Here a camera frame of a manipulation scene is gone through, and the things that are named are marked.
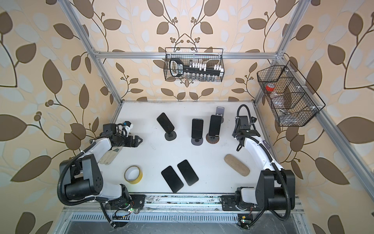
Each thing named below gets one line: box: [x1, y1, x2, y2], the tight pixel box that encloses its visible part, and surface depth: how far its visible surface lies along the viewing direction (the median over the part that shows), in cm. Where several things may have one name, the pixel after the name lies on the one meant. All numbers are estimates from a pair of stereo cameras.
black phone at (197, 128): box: [191, 117, 204, 139], surface depth 91 cm
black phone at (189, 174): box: [177, 159, 200, 187], surface depth 86 cm
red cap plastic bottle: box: [265, 82, 276, 94], surface depth 88 cm
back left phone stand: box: [164, 130, 177, 141], surface depth 102 cm
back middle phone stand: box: [190, 137, 204, 146], surface depth 99 cm
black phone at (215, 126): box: [208, 114, 222, 137], surface depth 93 cm
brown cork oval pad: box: [224, 154, 251, 177], surface depth 87 cm
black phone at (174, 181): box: [160, 165, 185, 194], surface depth 84 cm
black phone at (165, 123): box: [156, 112, 175, 135], surface depth 93 cm
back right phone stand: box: [205, 133, 220, 144], surface depth 101 cm
